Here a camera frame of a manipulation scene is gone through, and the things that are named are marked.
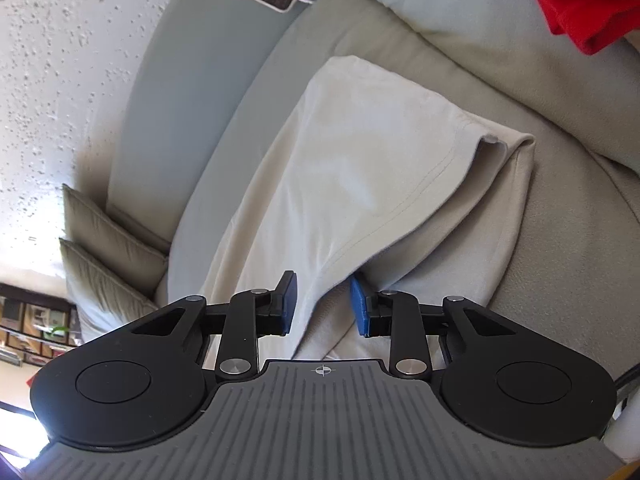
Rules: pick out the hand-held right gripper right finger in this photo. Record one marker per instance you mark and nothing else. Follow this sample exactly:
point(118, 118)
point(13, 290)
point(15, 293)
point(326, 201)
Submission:
point(359, 310)

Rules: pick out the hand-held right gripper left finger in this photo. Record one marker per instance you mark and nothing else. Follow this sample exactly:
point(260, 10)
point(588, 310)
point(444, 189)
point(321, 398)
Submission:
point(287, 305)

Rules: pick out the beige t-shirt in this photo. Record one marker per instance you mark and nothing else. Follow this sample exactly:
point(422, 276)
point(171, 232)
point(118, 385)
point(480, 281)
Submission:
point(375, 160)

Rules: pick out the large grey pillow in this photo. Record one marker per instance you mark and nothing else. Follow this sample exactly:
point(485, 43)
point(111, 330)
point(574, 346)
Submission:
point(105, 295)

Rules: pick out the grey sofa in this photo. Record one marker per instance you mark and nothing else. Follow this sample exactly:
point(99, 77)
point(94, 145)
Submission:
point(200, 85)

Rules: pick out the wooden bookshelf with books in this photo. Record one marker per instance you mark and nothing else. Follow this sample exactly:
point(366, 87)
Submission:
point(30, 320)

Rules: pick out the person's white trouser leg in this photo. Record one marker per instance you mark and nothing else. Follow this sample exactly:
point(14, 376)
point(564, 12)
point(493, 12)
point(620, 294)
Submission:
point(625, 430)

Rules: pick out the grey sofa cushion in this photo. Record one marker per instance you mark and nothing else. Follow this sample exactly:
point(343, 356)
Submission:
point(450, 10)

